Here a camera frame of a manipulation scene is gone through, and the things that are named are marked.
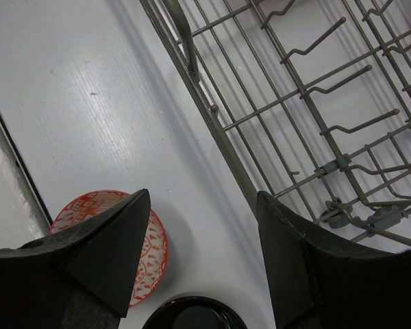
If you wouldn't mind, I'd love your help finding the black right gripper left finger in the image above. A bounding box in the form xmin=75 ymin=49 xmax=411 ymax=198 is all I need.
xmin=0 ymin=189 xmax=150 ymax=328

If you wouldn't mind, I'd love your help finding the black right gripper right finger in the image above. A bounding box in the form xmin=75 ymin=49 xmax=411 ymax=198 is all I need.
xmin=256 ymin=191 xmax=411 ymax=328

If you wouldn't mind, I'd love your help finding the black bowl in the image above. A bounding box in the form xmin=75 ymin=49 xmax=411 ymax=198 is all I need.
xmin=142 ymin=296 xmax=247 ymax=329

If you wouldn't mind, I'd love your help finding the orange diamond pattern bowl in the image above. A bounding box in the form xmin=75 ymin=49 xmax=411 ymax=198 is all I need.
xmin=49 ymin=190 xmax=169 ymax=308

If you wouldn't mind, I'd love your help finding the grey wire dish rack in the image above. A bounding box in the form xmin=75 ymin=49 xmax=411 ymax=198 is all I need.
xmin=142 ymin=1 xmax=411 ymax=251

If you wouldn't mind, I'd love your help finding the grey taped cover panel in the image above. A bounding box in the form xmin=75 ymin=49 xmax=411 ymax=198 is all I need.
xmin=0 ymin=110 xmax=52 ymax=249

